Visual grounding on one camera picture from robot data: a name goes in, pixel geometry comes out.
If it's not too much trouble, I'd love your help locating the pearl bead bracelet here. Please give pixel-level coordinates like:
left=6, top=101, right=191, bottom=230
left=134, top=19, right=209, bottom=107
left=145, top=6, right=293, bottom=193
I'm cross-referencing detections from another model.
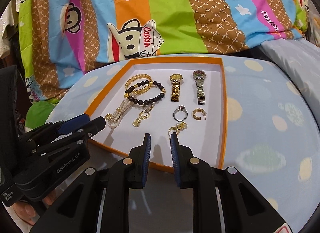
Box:
left=105, top=99, right=131, bottom=129

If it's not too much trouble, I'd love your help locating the gold chain pendant charm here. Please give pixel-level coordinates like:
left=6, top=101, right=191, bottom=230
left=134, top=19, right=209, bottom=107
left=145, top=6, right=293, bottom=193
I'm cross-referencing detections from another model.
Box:
left=132, top=106, right=153, bottom=128

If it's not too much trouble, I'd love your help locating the black bead bracelet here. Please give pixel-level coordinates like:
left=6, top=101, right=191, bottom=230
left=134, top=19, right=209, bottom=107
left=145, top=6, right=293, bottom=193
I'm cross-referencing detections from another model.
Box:
left=124, top=80, right=166, bottom=106

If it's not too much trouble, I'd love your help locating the gold twisted bangle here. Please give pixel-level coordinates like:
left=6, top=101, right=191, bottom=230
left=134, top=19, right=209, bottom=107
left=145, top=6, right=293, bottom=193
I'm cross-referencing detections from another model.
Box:
left=124, top=74, right=153, bottom=97

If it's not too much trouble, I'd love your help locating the gold hoop earring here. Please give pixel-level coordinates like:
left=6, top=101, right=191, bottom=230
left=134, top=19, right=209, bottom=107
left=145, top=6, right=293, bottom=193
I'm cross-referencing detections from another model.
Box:
left=192, top=108, right=207, bottom=121
left=168, top=126, right=179, bottom=139

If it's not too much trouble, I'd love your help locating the small gold ring charm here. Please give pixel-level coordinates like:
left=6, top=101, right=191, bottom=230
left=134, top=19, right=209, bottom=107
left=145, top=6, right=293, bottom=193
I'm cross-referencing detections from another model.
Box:
left=176, top=122, right=188, bottom=130

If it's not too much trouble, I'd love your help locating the silver gemstone ring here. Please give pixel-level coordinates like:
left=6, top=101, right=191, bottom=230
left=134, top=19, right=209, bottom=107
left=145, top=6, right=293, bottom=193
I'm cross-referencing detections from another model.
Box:
left=172, top=105, right=189, bottom=122

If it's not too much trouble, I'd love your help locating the gold wristwatch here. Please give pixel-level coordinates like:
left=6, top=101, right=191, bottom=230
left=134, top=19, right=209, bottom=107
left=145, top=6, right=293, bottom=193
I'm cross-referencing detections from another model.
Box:
left=170, top=74, right=183, bottom=102

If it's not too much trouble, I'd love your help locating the silver wristwatch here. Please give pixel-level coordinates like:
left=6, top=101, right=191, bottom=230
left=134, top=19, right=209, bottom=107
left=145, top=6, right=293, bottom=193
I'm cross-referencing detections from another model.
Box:
left=193, top=70, right=207, bottom=105

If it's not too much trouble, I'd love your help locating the orange jewelry box tray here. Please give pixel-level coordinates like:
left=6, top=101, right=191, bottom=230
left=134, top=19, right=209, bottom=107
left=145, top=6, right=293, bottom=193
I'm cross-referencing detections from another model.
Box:
left=86, top=56, right=227, bottom=172

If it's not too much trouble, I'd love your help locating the person's left hand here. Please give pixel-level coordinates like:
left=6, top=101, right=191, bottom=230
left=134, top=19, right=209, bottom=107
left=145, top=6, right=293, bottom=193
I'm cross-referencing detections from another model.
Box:
left=12, top=190, right=56, bottom=226

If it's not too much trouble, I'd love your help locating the green cushion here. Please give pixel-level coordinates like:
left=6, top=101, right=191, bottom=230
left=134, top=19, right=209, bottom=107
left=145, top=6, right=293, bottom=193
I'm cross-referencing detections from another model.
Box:
left=25, top=98, right=60, bottom=129

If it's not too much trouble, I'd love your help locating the colourful monkey cartoon blanket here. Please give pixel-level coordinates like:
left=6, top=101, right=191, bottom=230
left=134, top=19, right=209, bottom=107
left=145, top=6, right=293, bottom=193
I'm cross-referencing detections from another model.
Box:
left=18, top=0, right=309, bottom=103

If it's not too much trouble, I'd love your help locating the pale blue pillow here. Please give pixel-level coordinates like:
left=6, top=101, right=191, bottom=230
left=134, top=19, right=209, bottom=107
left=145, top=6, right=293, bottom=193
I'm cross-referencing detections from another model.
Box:
left=261, top=38, right=320, bottom=115

